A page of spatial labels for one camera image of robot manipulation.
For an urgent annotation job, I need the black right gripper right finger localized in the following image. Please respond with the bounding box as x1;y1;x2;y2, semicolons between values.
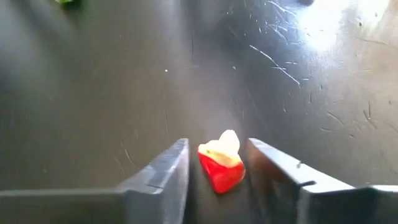
247;138;398;224

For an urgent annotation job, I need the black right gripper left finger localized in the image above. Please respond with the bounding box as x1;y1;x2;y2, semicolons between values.
0;138;190;224

